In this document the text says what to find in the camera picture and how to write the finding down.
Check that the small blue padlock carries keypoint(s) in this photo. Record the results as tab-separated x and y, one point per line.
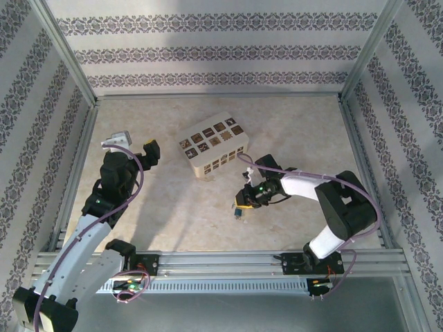
238	211

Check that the white box with dark tiles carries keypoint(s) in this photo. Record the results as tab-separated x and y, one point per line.
214	145

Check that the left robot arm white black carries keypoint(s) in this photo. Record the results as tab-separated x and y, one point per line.
83	238

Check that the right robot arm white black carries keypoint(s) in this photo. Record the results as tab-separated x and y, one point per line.
297	186

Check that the left controller board green light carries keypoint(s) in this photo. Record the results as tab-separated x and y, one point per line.
131	286

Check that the aluminium side rail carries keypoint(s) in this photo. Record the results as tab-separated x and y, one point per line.
367	173
74	173

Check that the aluminium mounting rail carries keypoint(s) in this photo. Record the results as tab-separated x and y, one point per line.
221	263

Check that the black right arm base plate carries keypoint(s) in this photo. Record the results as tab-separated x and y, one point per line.
294	264

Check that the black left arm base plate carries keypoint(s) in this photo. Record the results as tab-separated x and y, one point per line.
149	264

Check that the aluminium rear rail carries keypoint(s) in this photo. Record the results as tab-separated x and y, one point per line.
242	97

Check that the aluminium frame post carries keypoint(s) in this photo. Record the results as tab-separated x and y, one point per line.
370	52
65	52

